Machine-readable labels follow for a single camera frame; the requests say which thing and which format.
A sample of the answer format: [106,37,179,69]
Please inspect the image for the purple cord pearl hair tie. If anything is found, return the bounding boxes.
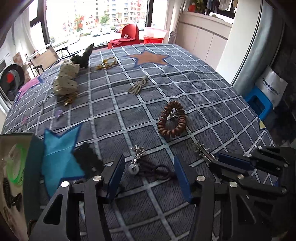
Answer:
[127,144,178,181]

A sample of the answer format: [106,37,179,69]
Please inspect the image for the silver star hair clip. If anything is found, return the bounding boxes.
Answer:
[193,142,218,162]

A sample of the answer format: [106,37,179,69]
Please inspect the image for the black hair claw clip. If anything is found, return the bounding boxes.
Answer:
[11,193,23,212]

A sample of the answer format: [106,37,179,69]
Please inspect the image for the beige jewelry tray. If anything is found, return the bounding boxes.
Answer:
[1,133,44,240]

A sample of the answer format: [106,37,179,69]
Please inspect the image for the blue plastic stool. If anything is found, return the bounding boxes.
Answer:
[244,86,273,121]

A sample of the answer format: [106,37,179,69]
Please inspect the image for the grey plaid bedspread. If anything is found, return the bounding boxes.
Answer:
[1,43,280,241]

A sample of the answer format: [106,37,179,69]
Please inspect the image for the white shopping bag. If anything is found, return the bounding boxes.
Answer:
[255,66,287,108]

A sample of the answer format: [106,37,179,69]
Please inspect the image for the green translucent bangle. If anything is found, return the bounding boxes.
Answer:
[6,144,27,186]

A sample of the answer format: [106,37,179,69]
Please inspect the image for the wooden folding chair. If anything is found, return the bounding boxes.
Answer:
[29,44,71,75]

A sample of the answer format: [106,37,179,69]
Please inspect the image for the white washing machine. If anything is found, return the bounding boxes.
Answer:
[1,53,25,113]

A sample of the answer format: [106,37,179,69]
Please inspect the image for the red plastic chair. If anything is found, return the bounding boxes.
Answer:
[108,24,140,49]

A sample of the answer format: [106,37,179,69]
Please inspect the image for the red plastic basin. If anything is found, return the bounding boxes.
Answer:
[144,27,168,44]

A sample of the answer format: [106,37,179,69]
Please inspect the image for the silver charm bracelet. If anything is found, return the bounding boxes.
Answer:
[167,108,182,121]

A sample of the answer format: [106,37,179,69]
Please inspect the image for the brown wooden bead bracelet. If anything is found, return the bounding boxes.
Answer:
[157,100,187,139]

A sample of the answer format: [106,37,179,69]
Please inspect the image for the black spiral hair tie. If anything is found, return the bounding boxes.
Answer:
[2,177,12,209]

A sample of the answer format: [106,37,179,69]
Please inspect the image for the gold hoop necklace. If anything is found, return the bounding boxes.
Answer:
[96,56,118,70]

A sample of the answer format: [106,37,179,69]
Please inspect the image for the beige wall cabinet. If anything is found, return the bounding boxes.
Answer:
[176,11,232,69]

